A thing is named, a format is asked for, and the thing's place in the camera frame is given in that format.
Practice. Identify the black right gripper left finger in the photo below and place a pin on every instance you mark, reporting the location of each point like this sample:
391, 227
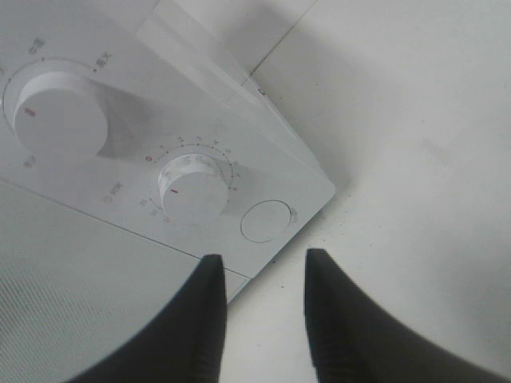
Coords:
183, 343

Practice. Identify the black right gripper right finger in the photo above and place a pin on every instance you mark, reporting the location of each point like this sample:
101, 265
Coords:
353, 339

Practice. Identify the white microwave door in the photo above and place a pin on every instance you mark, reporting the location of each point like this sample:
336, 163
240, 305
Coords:
75, 289

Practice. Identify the round door release button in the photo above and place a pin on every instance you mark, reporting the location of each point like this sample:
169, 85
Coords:
265, 221

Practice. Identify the lower white timer knob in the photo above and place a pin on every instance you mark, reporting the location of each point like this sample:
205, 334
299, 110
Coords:
192, 188

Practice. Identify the white microwave oven body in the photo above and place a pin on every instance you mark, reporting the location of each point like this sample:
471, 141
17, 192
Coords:
171, 89

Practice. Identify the upper white power knob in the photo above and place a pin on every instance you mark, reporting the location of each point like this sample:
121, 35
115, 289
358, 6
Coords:
61, 118

